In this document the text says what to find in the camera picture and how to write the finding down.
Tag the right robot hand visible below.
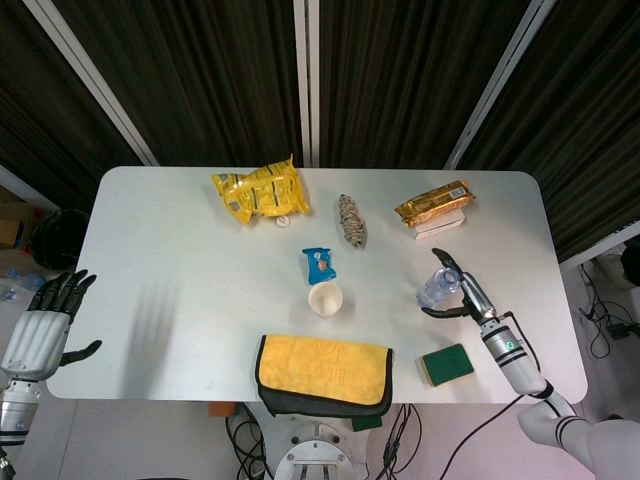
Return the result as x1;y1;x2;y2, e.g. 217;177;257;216
421;247;500;325

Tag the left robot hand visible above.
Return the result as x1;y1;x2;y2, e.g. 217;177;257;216
0;268;104;382

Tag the clear plastic water bottle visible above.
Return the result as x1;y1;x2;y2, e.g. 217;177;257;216
416;266;465;310

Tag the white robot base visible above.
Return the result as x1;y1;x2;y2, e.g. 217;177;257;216
271;418;352;480

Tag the white paper cup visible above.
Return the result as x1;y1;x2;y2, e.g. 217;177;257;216
306;284;345;319

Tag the green and yellow sponge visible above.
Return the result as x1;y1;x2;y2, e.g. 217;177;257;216
416;341;477;389

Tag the white flat box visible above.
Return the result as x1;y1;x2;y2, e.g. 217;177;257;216
406;208;470;242

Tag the black bin bag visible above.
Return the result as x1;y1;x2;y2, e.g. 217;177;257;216
28;208;84;274

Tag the gold biscuit package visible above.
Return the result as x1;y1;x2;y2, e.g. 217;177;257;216
393;180;475;225

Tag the brown cardboard box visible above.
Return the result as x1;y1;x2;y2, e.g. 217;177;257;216
0;185;39;251

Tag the blue snack packet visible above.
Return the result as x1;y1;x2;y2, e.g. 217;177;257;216
300;245;338;287

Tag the yellow cloth with black trim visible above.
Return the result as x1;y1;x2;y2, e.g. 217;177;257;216
254;333;395;419

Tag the black pleated curtain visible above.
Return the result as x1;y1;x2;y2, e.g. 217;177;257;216
316;0;532;171
0;0;147;211
457;0;640;264
52;0;307;169

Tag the yellow snack bag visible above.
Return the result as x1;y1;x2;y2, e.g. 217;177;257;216
208;154;310;227

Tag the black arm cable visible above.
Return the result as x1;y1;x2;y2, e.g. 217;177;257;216
447;310;556;480

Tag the black floor cable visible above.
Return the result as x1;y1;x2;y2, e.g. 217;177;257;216
578;263;640;360
223;401;275;480
380;401;427;480

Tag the white frame rail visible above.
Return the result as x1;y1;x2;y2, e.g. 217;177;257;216
557;219;640;274

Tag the braided rope bundle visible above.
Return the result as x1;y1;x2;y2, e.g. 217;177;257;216
335;193;373;250

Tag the white frame post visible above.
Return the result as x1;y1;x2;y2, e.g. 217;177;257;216
443;0;557;172
293;0;322;169
22;0;160;167

